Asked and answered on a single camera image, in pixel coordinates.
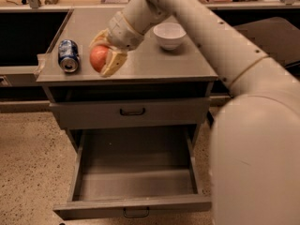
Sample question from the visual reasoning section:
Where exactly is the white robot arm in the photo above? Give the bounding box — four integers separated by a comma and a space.
92, 0, 300, 225

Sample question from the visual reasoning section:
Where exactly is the blue soda can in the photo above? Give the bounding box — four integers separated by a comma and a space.
58, 39, 80, 73

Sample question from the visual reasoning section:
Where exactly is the grey drawer cabinet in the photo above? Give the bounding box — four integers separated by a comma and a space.
37, 7, 217, 147

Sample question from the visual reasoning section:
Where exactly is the red apple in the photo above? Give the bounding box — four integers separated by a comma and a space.
89, 45, 109, 72

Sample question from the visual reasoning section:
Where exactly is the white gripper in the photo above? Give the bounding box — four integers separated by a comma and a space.
89, 11, 143, 77

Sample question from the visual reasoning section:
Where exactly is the white ceramic bowl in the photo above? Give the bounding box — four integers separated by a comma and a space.
153, 22, 187, 51

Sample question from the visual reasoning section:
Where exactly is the closed grey upper drawer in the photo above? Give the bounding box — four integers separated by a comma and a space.
50, 97, 210, 129

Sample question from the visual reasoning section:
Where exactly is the open grey lower drawer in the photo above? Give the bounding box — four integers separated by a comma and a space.
53, 126, 211, 220

